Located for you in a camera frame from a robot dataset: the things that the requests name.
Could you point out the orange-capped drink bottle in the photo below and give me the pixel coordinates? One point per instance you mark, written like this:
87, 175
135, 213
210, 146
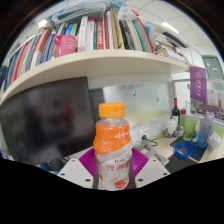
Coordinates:
111, 136

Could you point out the purple water bottle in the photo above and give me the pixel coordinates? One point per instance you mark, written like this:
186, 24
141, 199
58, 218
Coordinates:
205, 131

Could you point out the black desk mat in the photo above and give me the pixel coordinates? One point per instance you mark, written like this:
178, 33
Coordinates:
175, 165

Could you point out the grey metal laptop stand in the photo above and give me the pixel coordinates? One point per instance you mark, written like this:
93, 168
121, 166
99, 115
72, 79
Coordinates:
154, 151

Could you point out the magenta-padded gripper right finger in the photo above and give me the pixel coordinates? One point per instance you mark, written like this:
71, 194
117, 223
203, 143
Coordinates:
150, 170

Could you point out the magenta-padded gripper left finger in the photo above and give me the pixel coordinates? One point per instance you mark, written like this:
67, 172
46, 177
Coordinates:
76, 172

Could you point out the white round jar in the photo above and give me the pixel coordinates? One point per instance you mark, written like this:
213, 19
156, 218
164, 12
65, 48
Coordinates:
171, 126

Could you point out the small white box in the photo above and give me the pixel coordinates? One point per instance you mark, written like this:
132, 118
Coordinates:
214, 140

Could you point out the black computer monitor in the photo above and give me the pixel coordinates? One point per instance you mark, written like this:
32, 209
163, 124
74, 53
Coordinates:
43, 123

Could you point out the shelf full of books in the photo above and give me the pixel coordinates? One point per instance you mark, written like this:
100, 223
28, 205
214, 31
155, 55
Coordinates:
100, 63

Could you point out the white wall socket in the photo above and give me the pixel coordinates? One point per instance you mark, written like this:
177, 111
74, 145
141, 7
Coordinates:
134, 136
157, 128
146, 130

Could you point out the purple pennant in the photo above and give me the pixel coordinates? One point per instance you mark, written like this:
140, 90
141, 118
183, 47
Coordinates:
198, 83

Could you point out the dark wine bottle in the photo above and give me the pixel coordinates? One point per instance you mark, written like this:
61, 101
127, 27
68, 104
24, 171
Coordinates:
175, 115

